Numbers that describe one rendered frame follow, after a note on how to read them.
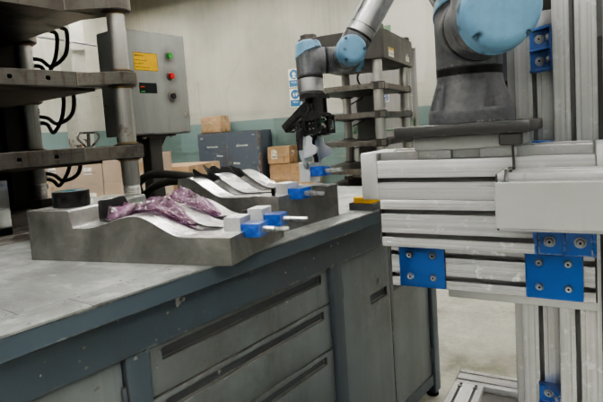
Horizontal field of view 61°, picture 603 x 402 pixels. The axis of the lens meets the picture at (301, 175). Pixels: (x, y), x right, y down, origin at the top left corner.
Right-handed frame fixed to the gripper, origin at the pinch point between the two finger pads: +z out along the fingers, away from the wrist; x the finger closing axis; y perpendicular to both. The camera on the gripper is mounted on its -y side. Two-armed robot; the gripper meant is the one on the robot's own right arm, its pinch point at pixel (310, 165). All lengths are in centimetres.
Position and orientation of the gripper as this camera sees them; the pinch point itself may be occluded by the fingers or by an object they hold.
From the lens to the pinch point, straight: 146.9
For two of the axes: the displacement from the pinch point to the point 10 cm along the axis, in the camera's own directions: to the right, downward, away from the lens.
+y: 7.9, -0.8, -6.1
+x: 6.1, -0.1, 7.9
